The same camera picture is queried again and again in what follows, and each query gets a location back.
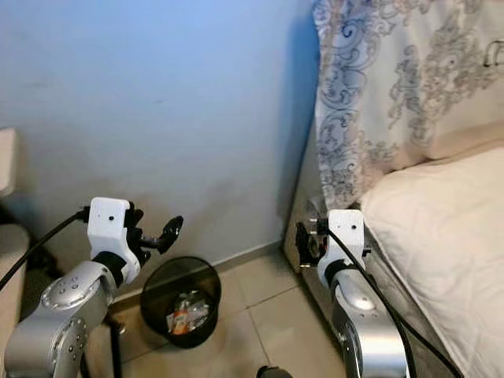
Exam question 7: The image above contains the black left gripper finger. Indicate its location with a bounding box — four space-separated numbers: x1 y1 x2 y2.
154 217 183 254

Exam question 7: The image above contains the black mesh wastebasket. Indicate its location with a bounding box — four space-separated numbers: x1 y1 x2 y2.
140 256 221 349

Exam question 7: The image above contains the crumpled plastic trash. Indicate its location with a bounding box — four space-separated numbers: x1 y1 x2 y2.
165 290 212 335

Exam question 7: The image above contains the beige wooden desk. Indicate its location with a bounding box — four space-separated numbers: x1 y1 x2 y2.
0 128 32 347

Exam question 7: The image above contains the black right robot leg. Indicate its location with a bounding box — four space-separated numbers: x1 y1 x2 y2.
256 365 292 378

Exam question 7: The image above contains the beige padded bolster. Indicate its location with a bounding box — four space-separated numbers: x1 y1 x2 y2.
425 118 504 162

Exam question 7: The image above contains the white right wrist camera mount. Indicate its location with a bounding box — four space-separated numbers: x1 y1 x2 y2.
317 209 365 286

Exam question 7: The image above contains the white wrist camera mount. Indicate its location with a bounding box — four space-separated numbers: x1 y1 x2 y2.
87 197 139 284
317 209 365 286

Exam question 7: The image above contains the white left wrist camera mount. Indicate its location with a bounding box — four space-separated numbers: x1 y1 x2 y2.
87 197 139 284

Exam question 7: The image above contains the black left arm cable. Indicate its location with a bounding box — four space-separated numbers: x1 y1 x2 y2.
0 208 89 289

